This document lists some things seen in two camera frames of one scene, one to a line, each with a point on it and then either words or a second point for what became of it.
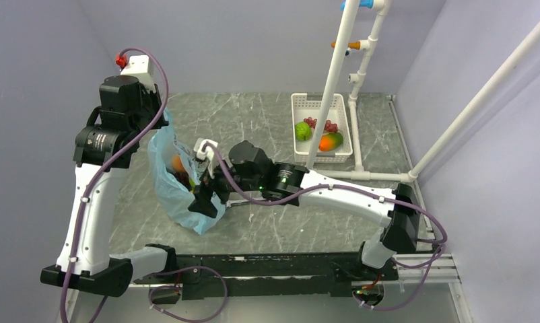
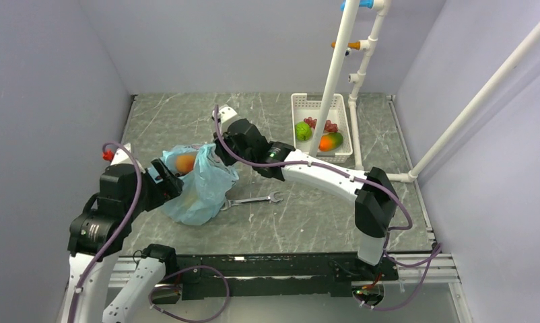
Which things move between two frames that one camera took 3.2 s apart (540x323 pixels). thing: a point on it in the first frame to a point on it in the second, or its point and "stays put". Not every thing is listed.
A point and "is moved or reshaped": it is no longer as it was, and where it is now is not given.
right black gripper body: (221, 186) to (228, 142)
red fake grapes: (328, 126) stays put
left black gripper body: (151, 102) to (155, 193)
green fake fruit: (303, 131) stays put
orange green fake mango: (330, 141) stays put
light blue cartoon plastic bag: (176, 171) is moved or reshaped
